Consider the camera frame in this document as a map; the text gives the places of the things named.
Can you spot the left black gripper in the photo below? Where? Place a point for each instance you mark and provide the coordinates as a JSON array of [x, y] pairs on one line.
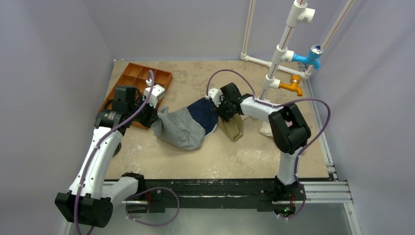
[[152, 116]]

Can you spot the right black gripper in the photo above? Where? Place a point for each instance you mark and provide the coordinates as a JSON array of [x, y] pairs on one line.
[[223, 110]]

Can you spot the navy blue underwear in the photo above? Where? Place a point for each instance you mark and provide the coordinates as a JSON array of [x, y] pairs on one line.
[[202, 112]]

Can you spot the grey striped underwear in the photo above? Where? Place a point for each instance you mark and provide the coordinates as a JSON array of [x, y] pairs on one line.
[[178, 128]]

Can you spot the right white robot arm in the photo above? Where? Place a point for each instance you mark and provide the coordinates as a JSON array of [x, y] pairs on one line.
[[289, 129]]

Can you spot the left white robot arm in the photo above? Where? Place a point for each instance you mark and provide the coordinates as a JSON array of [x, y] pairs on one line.
[[88, 201]]

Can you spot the olive green underwear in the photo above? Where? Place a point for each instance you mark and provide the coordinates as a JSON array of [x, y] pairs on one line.
[[233, 128]]

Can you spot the orange compartment tray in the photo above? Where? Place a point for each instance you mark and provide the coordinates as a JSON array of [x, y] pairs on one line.
[[139, 77]]

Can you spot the orange plastic faucet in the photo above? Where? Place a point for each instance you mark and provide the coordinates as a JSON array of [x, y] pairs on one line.
[[293, 86]]

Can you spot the blue plastic faucet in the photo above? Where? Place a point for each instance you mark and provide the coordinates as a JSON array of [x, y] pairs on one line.
[[312, 58]]

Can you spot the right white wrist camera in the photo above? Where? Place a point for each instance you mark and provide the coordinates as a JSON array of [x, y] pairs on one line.
[[214, 95]]

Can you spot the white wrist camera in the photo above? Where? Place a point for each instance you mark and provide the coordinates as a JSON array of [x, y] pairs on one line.
[[214, 95], [157, 93]]

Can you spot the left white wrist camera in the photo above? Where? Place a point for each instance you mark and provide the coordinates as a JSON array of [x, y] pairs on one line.
[[157, 93]]

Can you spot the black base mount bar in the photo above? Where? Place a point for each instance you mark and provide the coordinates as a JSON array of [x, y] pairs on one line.
[[171, 200]]

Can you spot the white PVC pipe frame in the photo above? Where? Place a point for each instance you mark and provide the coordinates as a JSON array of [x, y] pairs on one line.
[[299, 13]]

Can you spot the aluminium rail frame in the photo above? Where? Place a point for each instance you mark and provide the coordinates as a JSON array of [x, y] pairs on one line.
[[324, 189]]

